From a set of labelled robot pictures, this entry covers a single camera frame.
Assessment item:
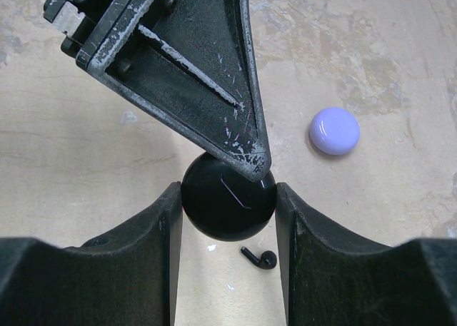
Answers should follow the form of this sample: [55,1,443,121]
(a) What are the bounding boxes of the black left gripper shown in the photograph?
[44,0,130,54]

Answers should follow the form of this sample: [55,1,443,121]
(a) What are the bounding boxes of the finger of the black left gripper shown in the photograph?
[76,0,271,181]

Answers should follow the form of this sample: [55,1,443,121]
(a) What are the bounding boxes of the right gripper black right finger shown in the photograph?
[276,183,456,325]

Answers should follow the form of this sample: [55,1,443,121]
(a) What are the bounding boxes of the black earbud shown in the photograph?
[240,247,278,270]

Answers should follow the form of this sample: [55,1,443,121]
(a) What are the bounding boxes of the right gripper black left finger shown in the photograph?
[1,182,183,325]

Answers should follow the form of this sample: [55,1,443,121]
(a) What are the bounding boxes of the purple round earbud charging case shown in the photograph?
[308,107,361,156]

